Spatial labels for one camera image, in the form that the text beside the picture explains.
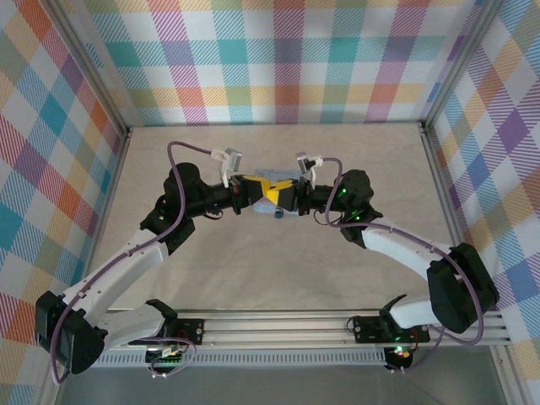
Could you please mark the light blue cartoon box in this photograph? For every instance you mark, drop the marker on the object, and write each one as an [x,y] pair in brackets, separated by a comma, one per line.
[278,172]

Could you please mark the small blue padlock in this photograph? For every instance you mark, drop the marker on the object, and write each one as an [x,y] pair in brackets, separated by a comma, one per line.
[279,214]

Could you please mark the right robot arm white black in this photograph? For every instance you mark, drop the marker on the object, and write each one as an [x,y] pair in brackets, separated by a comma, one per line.
[401,244]

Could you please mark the green terminal controller board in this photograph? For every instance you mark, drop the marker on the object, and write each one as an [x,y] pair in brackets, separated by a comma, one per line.
[166,360]

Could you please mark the controller board with lit LEDs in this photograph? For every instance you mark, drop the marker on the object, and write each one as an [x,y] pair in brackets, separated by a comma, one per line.
[401,352]

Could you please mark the aluminium table side rail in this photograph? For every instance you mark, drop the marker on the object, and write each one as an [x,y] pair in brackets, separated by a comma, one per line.
[113,190]
[441,190]

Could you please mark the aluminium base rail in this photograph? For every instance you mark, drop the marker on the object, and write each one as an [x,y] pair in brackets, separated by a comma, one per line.
[274,327]

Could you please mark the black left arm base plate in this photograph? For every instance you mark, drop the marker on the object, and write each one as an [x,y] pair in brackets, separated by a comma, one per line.
[192,331]

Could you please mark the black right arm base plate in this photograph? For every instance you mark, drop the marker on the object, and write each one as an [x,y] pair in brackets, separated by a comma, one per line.
[365,331]

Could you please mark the aluminium frame post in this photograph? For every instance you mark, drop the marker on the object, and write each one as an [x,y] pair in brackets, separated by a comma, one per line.
[98,67]
[453,63]

